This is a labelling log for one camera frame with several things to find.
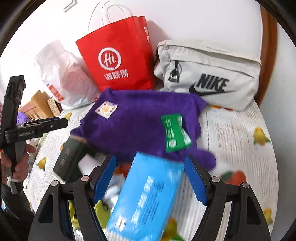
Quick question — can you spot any green sachet packet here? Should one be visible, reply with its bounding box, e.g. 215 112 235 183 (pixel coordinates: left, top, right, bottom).
161 113 192 152

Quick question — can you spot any red Haidilao paper bag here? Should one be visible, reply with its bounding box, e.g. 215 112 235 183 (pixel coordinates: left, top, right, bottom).
76 16 156 92

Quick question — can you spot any small white patterned sachet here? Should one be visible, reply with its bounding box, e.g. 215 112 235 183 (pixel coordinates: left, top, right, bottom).
95 101 118 119

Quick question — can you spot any dark left sleeve forearm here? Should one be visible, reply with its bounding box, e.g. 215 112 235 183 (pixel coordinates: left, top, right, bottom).
1 184 34 240

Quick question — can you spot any dark green tea tin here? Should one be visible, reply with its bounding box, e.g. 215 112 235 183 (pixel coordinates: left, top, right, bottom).
53 136 97 182

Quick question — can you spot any white Miniso plastic bag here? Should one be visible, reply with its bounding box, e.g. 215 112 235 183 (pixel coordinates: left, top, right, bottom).
36 42 100 109

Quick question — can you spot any brown wooden door frame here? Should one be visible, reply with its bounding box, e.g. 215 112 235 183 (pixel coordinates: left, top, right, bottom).
254 6 278 106

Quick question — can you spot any blue tissue box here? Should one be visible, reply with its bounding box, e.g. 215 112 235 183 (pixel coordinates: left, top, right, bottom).
106 152 184 240

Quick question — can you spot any person's left hand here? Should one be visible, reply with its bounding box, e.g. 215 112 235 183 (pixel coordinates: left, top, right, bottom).
1 144 36 185

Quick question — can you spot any beige Nike waist bag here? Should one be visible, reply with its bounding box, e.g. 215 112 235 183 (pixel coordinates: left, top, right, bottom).
154 40 261 110

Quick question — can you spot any purple towel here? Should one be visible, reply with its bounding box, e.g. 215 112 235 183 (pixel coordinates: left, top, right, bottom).
71 88 216 170

